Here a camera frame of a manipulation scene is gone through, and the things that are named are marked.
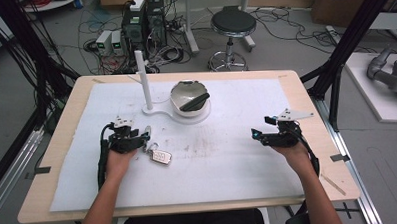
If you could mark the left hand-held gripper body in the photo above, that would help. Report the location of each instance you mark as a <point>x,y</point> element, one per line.
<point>124,141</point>

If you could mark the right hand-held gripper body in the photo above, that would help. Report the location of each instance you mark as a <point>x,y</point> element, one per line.
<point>284,137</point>

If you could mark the white ceramic bowl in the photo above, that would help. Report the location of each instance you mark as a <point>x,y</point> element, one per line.
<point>181,96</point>

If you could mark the person's right hand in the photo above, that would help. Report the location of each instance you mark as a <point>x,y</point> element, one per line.
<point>294,157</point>

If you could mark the person's left hand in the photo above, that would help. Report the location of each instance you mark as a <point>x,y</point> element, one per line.
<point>120,164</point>

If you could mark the black tape piece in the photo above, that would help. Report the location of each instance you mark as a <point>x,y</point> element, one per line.
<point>340,157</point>
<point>38,171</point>

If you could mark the tan tape strip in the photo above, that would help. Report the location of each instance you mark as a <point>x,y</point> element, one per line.
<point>333,184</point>

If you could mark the white foam mat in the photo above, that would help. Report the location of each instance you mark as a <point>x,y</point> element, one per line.
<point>205,178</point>

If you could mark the white power supply box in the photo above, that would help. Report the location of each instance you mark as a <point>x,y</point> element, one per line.
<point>116,43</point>
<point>103,42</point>

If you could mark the person's dark clothing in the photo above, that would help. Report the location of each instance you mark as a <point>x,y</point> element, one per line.
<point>193,223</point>

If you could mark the white floor platform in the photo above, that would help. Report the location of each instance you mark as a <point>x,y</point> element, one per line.
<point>372,96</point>

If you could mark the black computer tower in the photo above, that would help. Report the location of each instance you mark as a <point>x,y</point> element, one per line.
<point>134,32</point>
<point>156,21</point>

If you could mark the black round stool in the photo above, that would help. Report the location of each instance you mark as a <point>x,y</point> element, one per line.
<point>233,22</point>

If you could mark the white table leg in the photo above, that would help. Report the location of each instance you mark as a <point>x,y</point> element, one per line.
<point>190,25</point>

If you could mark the cardboard box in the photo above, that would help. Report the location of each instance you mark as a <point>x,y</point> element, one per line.
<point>343,3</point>

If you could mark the white stand with post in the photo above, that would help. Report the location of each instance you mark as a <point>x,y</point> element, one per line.
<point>144,80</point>

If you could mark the aluminium rail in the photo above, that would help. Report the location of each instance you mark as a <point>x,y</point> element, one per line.
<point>352,173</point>
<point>12,178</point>

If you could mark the black frame strut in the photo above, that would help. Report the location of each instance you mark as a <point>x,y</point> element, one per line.
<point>347,43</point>

